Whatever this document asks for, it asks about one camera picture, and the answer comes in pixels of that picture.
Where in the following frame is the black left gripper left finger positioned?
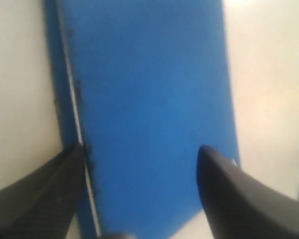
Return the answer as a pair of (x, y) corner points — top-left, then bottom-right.
(0, 143), (85, 239)

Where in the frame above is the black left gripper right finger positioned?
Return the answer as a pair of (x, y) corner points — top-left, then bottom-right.
(196, 145), (299, 239)

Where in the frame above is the blue hardcover folder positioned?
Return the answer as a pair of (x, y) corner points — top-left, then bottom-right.
(43, 0), (239, 239)

